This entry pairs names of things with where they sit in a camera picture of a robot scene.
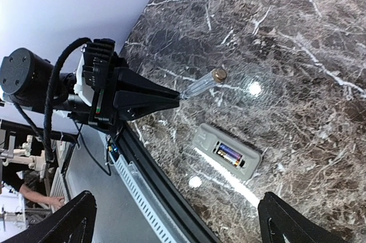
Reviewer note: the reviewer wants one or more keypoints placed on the black front table rail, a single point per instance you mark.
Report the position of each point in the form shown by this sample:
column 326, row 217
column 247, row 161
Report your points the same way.
column 180, row 211

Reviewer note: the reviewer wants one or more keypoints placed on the white AC remote control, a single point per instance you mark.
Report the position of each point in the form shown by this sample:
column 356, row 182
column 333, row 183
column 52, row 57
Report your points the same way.
column 206, row 140

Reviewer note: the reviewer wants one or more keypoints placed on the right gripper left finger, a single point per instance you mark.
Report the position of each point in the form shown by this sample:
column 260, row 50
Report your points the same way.
column 74, row 222

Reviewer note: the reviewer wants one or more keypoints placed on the white slotted cable duct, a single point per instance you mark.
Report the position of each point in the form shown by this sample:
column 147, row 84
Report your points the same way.
column 143, row 197

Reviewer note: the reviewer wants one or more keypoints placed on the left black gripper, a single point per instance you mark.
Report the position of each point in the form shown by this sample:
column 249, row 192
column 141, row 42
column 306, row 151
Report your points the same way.
column 135, row 98

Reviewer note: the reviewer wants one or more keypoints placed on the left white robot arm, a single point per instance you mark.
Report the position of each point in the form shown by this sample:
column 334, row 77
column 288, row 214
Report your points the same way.
column 24, row 80

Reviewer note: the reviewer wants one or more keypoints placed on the person forearm in background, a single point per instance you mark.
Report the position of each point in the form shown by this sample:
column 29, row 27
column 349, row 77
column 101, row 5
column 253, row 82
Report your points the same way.
column 55, row 202

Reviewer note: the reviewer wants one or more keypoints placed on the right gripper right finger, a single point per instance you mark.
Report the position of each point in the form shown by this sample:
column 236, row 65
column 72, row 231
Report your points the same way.
column 279, row 222

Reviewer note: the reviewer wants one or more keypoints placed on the background lab equipment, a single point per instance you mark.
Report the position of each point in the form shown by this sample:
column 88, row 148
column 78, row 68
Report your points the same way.
column 23, row 150

